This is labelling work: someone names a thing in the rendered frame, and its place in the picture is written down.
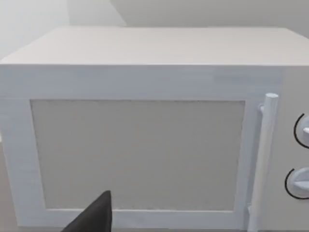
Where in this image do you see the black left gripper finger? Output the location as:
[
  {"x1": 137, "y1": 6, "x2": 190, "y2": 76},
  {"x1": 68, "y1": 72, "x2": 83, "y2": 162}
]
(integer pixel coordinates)
[{"x1": 60, "y1": 190, "x2": 113, "y2": 232}]

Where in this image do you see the pale microwave door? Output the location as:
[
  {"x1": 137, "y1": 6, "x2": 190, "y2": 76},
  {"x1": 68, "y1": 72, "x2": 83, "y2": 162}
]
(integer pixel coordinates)
[{"x1": 0, "y1": 64, "x2": 285, "y2": 230}]

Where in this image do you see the pale microwave oven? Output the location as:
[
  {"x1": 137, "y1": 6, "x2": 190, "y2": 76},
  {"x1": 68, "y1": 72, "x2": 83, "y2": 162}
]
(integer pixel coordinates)
[{"x1": 0, "y1": 27, "x2": 309, "y2": 232}]

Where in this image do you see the pale microwave knob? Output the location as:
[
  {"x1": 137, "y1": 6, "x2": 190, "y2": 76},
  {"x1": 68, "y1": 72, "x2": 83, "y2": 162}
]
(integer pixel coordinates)
[
  {"x1": 293, "y1": 113, "x2": 309, "y2": 148},
  {"x1": 284, "y1": 167, "x2": 309, "y2": 200}
]

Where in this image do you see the pale microwave door handle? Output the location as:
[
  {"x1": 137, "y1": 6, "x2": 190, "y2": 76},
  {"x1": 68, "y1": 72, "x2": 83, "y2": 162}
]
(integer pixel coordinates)
[{"x1": 246, "y1": 92, "x2": 279, "y2": 232}]

